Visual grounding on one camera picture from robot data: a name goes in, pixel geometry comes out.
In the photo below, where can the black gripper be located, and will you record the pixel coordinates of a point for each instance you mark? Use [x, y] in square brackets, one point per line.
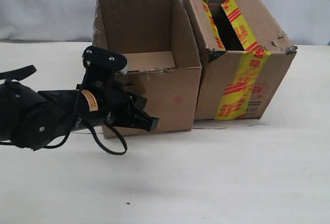
[110, 105]

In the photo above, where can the plain cardboard box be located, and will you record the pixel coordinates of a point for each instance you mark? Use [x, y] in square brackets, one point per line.
[164, 67]

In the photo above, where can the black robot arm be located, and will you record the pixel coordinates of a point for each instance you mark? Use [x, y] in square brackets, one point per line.
[45, 119]

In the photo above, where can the cardboard box with yellow tape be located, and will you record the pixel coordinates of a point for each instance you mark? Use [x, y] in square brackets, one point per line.
[244, 54]

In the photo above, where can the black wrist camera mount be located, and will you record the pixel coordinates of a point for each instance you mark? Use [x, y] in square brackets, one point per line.
[101, 63]

